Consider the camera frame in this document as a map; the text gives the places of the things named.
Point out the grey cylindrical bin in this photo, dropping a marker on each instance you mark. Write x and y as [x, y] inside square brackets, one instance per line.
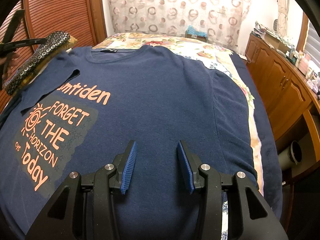
[291, 156]

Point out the circle-patterned curtain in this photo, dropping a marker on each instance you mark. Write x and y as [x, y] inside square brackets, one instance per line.
[219, 20]

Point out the wooden louvered wardrobe door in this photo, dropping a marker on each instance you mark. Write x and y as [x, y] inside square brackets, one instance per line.
[83, 19]

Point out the clutter on sideboard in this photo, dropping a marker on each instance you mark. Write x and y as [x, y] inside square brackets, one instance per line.
[290, 47]

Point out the blue item box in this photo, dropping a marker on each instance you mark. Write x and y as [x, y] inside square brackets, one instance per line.
[192, 32]

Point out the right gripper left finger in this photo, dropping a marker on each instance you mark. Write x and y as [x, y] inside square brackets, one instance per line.
[81, 207]

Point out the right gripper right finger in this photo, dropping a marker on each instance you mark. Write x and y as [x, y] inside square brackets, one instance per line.
[249, 215]

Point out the navy printed t-shirt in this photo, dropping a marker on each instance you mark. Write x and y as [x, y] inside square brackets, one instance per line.
[86, 106]

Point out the wooden sideboard cabinet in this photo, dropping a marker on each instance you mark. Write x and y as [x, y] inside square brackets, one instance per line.
[292, 107]

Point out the left hand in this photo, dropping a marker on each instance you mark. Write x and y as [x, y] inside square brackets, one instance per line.
[8, 62]

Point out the floral bed sheet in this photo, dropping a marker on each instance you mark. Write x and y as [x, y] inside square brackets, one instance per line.
[225, 62]

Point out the circle-patterned folded cloth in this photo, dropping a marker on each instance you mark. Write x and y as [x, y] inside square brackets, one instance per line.
[54, 43]

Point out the window blind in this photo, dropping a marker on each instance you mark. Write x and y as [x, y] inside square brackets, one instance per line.
[312, 45]

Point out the navy blanket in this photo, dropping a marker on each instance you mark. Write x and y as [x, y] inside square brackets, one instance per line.
[265, 157]

